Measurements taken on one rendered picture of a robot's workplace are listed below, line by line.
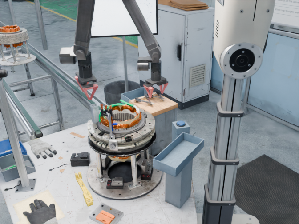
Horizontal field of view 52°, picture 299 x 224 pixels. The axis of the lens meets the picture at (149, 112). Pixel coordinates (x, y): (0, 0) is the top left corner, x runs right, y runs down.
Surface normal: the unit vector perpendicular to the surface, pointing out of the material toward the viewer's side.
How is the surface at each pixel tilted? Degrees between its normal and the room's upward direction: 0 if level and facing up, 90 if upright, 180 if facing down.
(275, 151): 0
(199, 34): 90
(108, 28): 83
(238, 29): 109
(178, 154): 0
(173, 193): 90
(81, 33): 116
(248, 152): 0
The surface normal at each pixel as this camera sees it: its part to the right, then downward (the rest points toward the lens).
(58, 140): -0.02, -0.88
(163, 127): 0.60, 0.37
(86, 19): 0.03, 0.87
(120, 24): 0.12, 0.36
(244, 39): -0.04, 0.73
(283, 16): -0.83, 0.28
